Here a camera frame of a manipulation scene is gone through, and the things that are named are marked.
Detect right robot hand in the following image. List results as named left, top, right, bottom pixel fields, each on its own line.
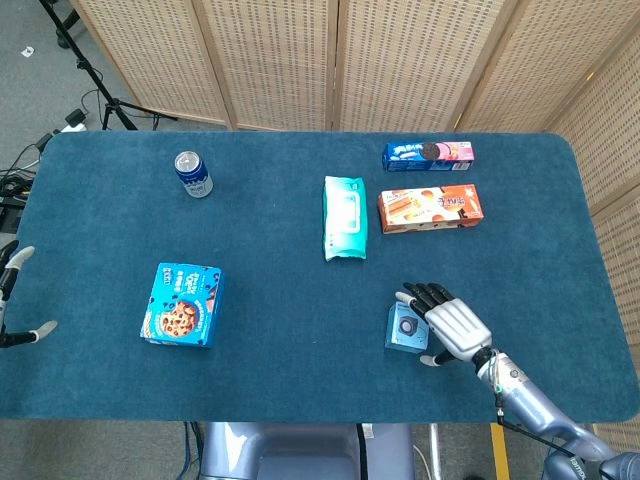
left=395, top=282, right=494, bottom=368

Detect blue tablecloth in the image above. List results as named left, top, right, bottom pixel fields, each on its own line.
left=0, top=130, right=640, bottom=425

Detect blue Oreo box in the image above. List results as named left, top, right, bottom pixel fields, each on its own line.
left=383, top=141, right=475, bottom=174

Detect black floor cables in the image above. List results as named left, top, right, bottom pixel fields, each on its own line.
left=0, top=130, right=56, bottom=236

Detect teal wet wipes pack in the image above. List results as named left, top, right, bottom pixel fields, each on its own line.
left=323, top=175, right=369, bottom=262

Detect small blue speaker box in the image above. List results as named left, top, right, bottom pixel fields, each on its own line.
left=384, top=301, right=431, bottom=355

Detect robot torso base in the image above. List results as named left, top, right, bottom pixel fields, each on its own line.
left=199, top=422, right=417, bottom=480

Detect black tripod stand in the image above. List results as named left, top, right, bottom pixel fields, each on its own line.
left=38, top=0, right=178, bottom=132

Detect white power strip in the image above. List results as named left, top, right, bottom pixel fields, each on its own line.
left=60, top=109, right=89, bottom=133

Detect blue and white drink can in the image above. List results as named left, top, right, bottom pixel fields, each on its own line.
left=174, top=150, right=214, bottom=198

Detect blue cookie box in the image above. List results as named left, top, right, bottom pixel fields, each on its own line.
left=140, top=262, right=224, bottom=349

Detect woven folding screen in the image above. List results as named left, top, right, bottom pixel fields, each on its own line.
left=69, top=0, right=640, bottom=441

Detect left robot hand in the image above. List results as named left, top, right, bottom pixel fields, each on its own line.
left=0, top=240, right=59, bottom=349

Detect orange biscuit box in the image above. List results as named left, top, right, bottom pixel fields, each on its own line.
left=377, top=184, right=485, bottom=235

